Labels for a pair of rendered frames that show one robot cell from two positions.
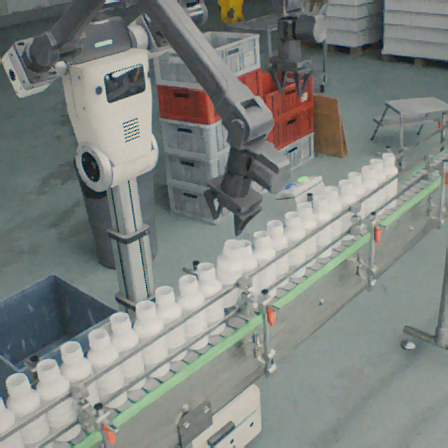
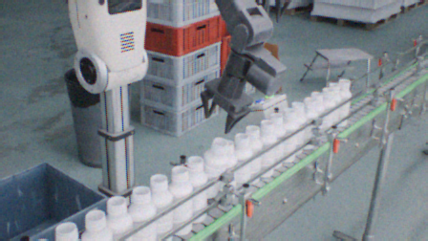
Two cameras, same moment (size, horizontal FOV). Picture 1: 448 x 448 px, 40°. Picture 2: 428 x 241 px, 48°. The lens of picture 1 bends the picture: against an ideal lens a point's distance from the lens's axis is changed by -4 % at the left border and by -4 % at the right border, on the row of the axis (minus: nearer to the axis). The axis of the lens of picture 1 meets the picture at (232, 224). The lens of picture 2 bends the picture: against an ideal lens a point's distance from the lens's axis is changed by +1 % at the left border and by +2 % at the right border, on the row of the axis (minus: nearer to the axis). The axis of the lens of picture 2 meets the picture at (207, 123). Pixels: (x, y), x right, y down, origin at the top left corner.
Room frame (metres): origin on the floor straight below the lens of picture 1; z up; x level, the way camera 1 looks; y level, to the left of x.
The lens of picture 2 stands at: (0.16, 0.11, 1.72)
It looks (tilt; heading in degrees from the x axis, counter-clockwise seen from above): 25 degrees down; 356
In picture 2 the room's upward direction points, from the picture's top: 2 degrees clockwise
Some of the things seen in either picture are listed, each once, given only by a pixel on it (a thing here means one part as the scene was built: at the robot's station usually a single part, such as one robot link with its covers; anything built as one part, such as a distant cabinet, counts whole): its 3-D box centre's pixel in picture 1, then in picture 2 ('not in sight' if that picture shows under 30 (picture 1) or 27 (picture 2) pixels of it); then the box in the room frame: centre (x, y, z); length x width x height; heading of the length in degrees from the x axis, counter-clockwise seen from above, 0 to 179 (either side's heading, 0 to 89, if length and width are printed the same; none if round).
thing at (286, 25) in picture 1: (290, 28); not in sight; (1.63, -0.19, 1.57); 0.07 x 0.06 x 0.07; 47
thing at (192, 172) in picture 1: (216, 156); (181, 83); (3.96, 0.08, 0.33); 0.61 x 0.41 x 0.22; 142
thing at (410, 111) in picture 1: (410, 124); (334, 70); (4.70, -1.48, 0.21); 0.61 x 0.47 x 0.41; 9
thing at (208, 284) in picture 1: (209, 299); (195, 189); (1.15, 0.06, 1.08); 0.06 x 0.06 x 0.17
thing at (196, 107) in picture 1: (211, 91); (181, 31); (3.96, 0.07, 0.78); 0.61 x 0.41 x 0.22; 143
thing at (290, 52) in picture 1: (289, 51); not in sight; (1.63, -0.18, 1.51); 0.10 x 0.07 x 0.07; 46
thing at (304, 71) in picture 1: (296, 78); (276, 6); (1.62, -0.19, 1.43); 0.07 x 0.07 x 0.09; 46
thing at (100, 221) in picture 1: (120, 207); (101, 117); (3.30, 0.64, 0.32); 0.45 x 0.45 x 0.64
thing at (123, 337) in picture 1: (126, 351); (118, 234); (0.99, 0.23, 1.08); 0.06 x 0.06 x 0.17
